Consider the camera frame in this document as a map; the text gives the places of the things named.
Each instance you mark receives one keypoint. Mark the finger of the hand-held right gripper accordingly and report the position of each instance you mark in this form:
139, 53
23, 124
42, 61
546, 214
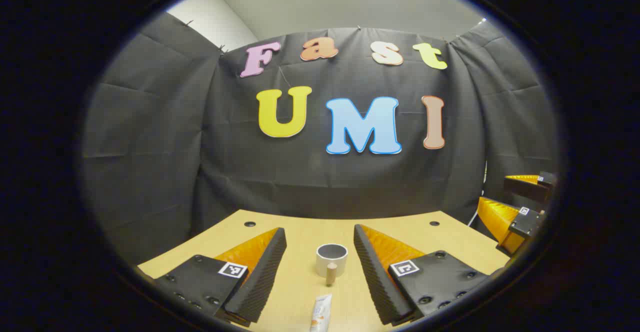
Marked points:
500, 222
525, 188

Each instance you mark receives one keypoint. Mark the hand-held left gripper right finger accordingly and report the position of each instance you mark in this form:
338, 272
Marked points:
375, 282

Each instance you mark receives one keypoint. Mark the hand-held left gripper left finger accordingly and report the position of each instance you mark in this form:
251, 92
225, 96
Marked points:
260, 282

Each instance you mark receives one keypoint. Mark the white toothpaste tube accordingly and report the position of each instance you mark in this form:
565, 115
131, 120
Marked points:
321, 314

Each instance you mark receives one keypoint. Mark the light wooden desktop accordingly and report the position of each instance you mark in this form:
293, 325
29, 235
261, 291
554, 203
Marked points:
300, 232

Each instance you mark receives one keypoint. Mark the black backdrop cloth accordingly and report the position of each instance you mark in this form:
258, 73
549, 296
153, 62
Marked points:
300, 172

